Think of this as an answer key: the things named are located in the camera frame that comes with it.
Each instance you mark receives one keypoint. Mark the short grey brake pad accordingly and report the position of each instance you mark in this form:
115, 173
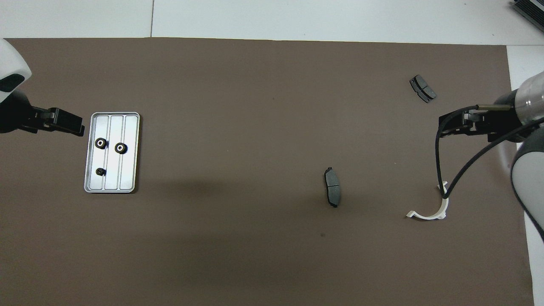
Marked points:
423, 88

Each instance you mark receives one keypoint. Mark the silver metal tray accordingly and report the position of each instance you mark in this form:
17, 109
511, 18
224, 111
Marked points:
131, 161

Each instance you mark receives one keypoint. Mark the black ribbed metal device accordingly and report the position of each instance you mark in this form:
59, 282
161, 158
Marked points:
531, 9

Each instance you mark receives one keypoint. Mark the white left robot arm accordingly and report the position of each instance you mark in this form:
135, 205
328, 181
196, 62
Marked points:
10, 59

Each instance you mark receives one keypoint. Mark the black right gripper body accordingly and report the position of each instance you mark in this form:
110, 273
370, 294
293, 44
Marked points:
501, 121

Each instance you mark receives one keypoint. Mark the small black bearing gear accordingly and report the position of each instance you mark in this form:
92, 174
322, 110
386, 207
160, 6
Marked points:
100, 171

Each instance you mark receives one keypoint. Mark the long grey brake pad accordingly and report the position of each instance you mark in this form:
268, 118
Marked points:
332, 189

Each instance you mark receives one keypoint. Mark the large black bearing gear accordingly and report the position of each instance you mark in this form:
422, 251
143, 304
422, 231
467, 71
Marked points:
121, 148
100, 143

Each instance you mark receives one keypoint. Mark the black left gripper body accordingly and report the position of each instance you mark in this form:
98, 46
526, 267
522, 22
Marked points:
17, 114

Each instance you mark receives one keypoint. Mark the brown table mat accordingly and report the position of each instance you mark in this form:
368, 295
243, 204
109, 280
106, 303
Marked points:
255, 106

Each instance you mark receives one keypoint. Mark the white curved plastic bracket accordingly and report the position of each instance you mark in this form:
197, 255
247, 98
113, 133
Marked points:
427, 216

